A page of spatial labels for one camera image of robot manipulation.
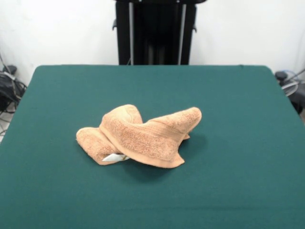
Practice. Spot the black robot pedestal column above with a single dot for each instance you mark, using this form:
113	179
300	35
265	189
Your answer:
155	35

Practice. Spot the grey pedestal leg foot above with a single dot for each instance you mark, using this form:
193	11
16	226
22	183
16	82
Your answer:
10	69
281	75

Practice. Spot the black equipment stand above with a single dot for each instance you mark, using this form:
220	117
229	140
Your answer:
299	100

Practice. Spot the dark green table cloth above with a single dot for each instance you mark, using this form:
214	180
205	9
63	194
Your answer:
95	190

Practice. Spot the tan terry towel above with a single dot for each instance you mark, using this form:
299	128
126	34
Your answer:
143	138

